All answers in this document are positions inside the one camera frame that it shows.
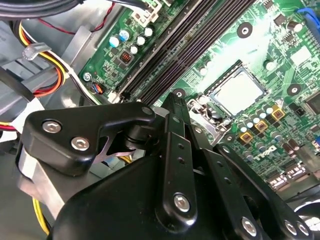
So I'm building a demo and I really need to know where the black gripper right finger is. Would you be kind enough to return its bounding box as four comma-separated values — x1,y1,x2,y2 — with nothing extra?
178,95,316,240

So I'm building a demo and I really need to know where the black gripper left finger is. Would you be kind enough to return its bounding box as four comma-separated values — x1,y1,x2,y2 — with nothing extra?
16,91,199,234

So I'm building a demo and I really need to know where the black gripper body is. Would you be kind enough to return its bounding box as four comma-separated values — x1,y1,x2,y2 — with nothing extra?
49,155,235,240

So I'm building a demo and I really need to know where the metal locking lever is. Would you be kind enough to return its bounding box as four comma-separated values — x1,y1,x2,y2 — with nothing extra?
187,98,213,118

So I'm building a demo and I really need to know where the silver CPU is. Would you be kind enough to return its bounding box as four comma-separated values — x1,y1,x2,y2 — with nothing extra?
209,66,269,118

